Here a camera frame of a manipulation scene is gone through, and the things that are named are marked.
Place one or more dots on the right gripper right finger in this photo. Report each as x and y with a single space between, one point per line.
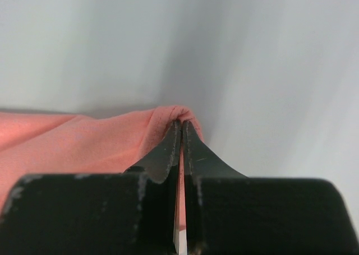
210 189

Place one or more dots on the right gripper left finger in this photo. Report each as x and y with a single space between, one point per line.
159 169

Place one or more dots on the pink t shirt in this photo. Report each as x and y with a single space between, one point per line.
62 143

